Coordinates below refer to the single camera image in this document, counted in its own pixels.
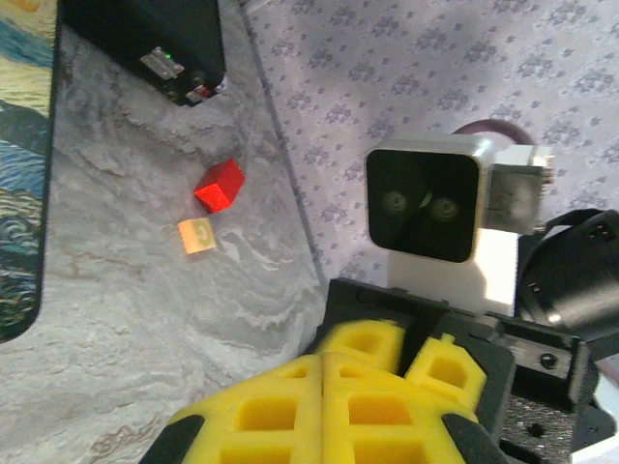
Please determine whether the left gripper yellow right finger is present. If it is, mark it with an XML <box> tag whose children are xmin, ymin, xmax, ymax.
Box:
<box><xmin>322</xmin><ymin>351</ymin><xmax>509</xmax><ymax>464</ymax></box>

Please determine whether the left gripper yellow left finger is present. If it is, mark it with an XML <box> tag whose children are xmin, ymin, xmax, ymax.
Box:
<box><xmin>139</xmin><ymin>353</ymin><xmax>325</xmax><ymax>464</ymax></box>

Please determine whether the starry night painted box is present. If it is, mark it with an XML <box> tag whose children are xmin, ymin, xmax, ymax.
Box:
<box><xmin>0</xmin><ymin>0</ymin><xmax>60</xmax><ymax>345</ymax></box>

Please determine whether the wooden letter block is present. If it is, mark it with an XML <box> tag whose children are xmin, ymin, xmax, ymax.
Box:
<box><xmin>176</xmin><ymin>217</ymin><xmax>217</xmax><ymax>254</ymax></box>

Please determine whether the red wooden block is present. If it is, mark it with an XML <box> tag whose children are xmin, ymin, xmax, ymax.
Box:
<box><xmin>192</xmin><ymin>158</ymin><xmax>247</xmax><ymax>216</ymax></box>

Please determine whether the black flat case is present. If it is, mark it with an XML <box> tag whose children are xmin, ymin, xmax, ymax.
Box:
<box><xmin>61</xmin><ymin>0</ymin><xmax>228</xmax><ymax>108</ymax></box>

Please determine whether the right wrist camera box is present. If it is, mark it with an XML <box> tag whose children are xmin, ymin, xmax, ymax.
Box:
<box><xmin>365</xmin><ymin>133</ymin><xmax>556</xmax><ymax>318</ymax></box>

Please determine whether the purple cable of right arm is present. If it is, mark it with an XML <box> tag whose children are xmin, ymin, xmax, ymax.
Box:
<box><xmin>449</xmin><ymin>119</ymin><xmax>538</xmax><ymax>147</ymax></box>

